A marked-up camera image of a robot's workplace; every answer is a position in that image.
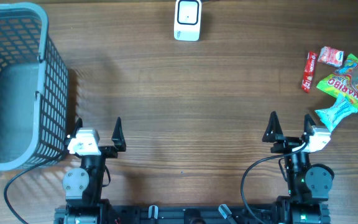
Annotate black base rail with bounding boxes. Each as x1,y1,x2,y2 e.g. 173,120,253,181
53,203,331,224

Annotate black cable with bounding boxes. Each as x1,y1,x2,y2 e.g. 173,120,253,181
240,140,310,224
3,149,71,224

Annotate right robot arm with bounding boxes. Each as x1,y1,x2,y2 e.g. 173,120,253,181
262,111,334,223

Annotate small red white box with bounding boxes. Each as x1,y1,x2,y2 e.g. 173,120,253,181
318,46,344,67

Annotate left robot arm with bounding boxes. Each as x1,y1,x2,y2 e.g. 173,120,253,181
54,118,126,224

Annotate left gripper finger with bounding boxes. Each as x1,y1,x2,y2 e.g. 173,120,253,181
67,118,83,139
111,117,126,146

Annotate red stick packet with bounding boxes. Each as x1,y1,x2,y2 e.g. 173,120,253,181
301,51,318,93

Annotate right black cable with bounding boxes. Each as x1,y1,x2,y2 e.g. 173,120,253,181
240,140,310,224

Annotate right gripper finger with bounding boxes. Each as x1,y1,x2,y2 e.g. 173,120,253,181
262,111,283,142
304,114,316,135

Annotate white barcode scanner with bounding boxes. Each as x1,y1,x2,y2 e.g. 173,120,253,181
173,0,202,42

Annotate teal tissue packet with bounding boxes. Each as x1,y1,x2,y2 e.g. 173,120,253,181
315,94,358,133

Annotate left black cable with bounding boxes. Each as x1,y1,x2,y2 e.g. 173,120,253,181
3,149,71,224

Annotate grey plastic shopping basket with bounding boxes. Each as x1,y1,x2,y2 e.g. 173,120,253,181
0,2,69,171

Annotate Haribo gummy candy bag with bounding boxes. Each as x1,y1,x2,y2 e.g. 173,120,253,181
316,54,358,109

